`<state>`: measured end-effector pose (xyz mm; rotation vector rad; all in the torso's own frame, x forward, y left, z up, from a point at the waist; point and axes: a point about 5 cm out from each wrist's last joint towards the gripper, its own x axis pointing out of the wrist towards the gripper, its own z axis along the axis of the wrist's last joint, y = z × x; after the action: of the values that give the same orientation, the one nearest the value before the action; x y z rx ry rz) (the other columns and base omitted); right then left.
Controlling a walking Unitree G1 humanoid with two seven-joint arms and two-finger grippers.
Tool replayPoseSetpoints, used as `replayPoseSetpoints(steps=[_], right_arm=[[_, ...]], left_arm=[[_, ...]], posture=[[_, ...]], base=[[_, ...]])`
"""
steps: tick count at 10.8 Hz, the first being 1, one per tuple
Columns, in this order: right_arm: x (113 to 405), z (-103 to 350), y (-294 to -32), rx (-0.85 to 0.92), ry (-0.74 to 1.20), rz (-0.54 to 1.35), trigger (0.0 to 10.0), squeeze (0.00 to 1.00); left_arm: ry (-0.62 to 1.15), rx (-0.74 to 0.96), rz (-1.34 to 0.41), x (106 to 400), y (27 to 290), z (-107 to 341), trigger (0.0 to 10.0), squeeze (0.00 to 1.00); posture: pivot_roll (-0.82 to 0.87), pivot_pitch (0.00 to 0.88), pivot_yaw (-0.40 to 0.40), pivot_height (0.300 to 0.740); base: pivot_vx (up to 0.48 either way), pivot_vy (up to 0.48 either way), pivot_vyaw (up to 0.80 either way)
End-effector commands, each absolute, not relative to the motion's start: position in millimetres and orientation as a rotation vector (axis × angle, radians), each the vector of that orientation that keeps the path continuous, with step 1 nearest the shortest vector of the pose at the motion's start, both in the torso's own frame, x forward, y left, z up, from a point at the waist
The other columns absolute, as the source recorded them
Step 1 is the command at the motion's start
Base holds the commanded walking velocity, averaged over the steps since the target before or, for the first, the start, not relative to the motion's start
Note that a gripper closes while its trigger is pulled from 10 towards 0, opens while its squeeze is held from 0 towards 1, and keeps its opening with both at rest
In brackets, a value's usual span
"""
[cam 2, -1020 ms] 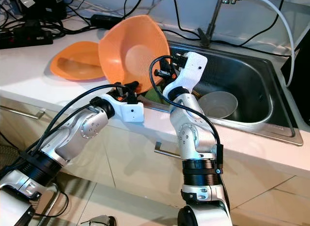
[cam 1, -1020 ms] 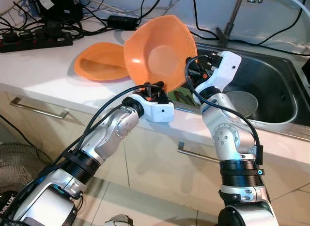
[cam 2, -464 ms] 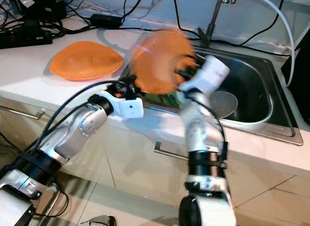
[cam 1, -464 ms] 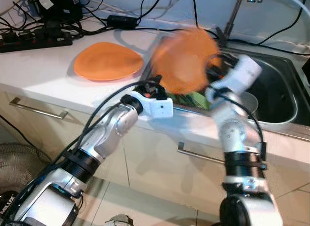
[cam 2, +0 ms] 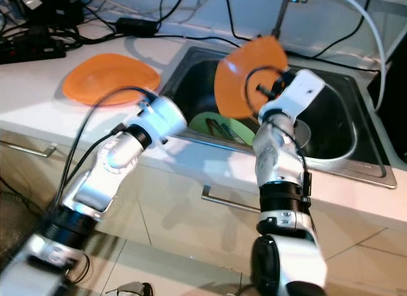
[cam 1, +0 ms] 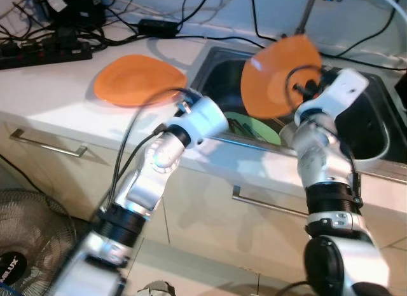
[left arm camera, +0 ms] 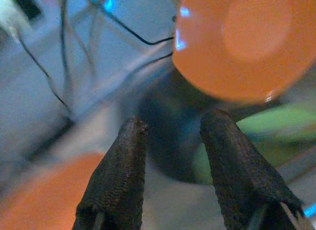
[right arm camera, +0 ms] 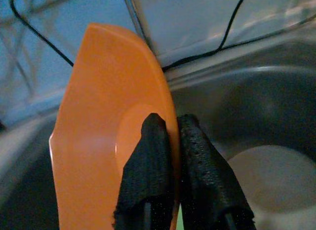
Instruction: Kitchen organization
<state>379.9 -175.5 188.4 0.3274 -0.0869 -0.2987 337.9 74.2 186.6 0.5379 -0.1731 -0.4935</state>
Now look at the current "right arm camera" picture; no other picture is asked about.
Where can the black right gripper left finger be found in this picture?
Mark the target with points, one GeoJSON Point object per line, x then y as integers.
{"type": "Point", "coordinates": [148, 170]}

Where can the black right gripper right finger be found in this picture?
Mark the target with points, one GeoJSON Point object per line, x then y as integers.
{"type": "Point", "coordinates": [205, 180]}

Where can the orange plastic plate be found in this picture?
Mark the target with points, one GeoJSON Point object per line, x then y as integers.
{"type": "Point", "coordinates": [98, 91]}

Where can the white bowl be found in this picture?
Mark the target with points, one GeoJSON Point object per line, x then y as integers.
{"type": "Point", "coordinates": [271, 178]}

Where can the stainless steel sink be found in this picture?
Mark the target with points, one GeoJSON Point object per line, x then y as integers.
{"type": "Point", "coordinates": [247, 104]}

